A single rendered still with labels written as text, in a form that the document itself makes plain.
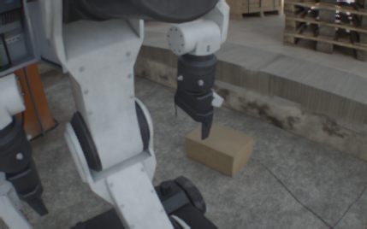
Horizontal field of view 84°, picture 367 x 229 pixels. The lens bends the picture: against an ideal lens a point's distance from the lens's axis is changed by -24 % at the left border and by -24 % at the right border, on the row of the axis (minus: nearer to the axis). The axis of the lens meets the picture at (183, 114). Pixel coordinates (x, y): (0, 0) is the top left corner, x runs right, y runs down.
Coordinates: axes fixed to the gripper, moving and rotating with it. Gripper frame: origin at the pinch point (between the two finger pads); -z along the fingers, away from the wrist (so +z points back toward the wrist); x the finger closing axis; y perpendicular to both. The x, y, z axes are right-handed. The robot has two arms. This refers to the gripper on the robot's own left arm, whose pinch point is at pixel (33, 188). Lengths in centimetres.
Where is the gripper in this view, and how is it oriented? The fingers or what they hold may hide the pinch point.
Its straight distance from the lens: 59.3
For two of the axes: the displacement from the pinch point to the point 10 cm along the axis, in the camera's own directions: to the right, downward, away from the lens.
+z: 0.5, -7.7, -6.3
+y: -8.0, 3.5, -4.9
